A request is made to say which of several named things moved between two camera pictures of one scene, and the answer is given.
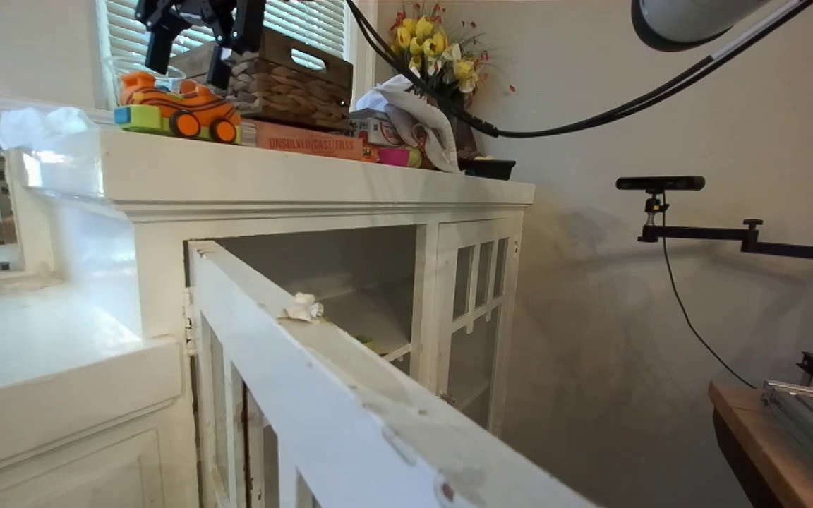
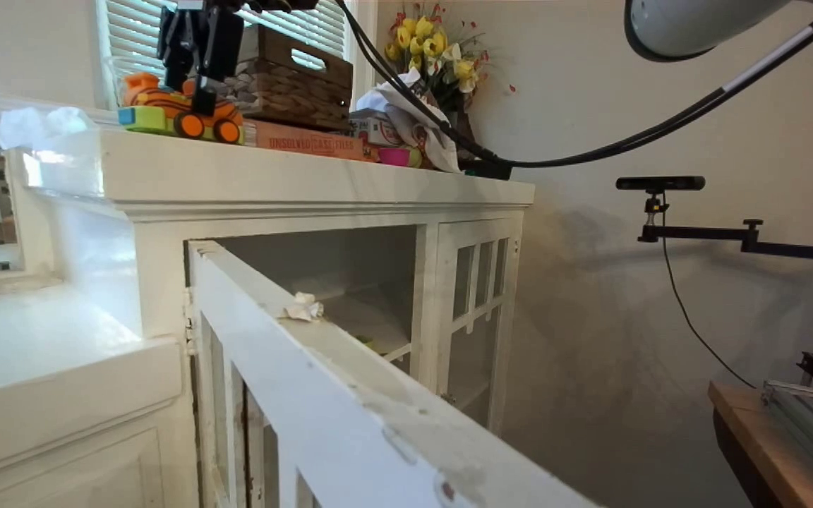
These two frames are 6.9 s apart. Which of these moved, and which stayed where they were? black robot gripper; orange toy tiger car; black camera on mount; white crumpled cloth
Moved: black robot gripper
Stayed: black camera on mount; white crumpled cloth; orange toy tiger car
